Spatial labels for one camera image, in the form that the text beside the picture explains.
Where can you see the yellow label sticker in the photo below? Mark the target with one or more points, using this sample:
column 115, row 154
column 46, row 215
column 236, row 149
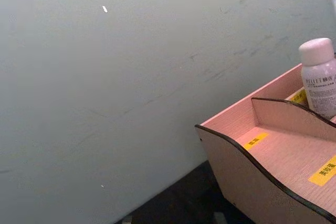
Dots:
column 255, row 140
column 299, row 96
column 324, row 172

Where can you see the black table cloth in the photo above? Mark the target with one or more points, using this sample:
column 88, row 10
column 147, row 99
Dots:
column 189, row 200

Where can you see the pale wooden organizer box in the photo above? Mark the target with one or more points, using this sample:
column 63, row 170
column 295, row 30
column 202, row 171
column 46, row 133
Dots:
column 273, row 155

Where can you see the white plastic bottle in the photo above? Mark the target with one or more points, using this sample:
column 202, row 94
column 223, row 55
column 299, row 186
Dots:
column 319, row 77

